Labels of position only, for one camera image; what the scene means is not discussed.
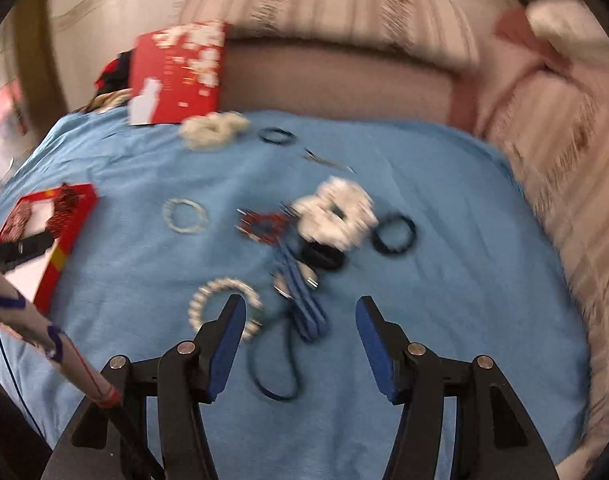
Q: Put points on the red white checkered scrunchie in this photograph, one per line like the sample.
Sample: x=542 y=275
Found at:
x=65 y=205

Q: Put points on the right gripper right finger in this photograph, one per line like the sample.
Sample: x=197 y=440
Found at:
x=495 y=437

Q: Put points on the red tray box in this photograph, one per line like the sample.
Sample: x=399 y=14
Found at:
x=38 y=278

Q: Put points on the striped floral bolster pillow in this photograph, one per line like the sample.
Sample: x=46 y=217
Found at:
x=435 y=32

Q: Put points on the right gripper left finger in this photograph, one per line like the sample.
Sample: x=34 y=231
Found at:
x=155 y=430

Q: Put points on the red floral box lid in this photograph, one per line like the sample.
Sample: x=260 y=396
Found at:
x=175 y=73

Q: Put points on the thick black scrunchie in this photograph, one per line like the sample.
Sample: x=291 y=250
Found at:
x=322 y=257

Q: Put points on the silver hair clip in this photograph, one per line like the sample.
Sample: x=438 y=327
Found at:
x=309 y=155

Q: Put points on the white dotted scrunchie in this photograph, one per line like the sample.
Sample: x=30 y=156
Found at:
x=338 y=214

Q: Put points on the red polka dot scrunchie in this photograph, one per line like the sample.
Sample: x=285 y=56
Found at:
x=16 y=223

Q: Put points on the black and red clothes pile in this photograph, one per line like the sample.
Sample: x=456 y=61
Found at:
x=115 y=76

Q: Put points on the white cloth bundle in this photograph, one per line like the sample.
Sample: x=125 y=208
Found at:
x=571 y=28

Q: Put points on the cream knitted scrunchie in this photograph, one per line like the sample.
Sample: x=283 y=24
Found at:
x=213 y=131

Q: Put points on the blue striped strap watch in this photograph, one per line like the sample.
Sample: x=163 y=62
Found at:
x=304 y=312

